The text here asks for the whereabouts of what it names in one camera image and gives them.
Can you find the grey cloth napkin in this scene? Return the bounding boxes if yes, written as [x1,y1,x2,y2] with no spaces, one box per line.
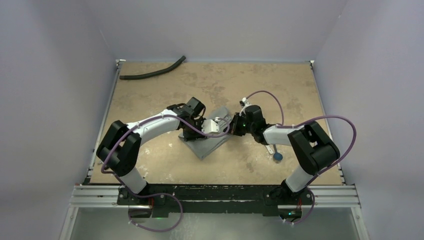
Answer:
[178,106,232,160]

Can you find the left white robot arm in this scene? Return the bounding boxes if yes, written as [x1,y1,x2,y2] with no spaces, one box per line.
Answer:
[96,97,206,205]

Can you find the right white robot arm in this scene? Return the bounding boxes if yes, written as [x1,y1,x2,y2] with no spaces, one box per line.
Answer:
[229,105,341,204]

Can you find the black foam tube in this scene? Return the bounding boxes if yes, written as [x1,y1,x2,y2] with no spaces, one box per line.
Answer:
[119,55,187,81]

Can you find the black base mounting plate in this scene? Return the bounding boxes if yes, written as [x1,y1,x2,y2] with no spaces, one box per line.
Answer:
[117,183,313,218]

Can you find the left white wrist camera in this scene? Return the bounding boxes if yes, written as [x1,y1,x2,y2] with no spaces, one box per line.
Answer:
[201,119,220,135]

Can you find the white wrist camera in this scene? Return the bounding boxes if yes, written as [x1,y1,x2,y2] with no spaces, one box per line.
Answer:
[201,119,220,135]
[238,97,252,116]

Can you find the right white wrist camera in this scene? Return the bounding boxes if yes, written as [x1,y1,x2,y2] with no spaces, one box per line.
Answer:
[238,97,252,116]

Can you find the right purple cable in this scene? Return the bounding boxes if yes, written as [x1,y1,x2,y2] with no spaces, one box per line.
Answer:
[241,90,358,226]

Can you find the aluminium frame rail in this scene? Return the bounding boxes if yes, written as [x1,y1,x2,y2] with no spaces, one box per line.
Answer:
[69,185,361,208]

